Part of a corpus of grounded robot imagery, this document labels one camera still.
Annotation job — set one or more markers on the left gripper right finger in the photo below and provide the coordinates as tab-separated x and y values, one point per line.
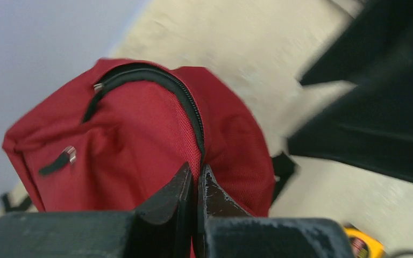
225	229

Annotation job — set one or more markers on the red student backpack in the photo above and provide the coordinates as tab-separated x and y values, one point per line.
116	134

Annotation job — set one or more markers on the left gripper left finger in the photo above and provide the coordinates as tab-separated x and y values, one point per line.
159	227

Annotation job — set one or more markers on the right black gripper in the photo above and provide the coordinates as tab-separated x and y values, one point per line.
371	126

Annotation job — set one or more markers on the yellow tape measure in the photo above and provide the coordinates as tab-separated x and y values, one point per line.
363	245

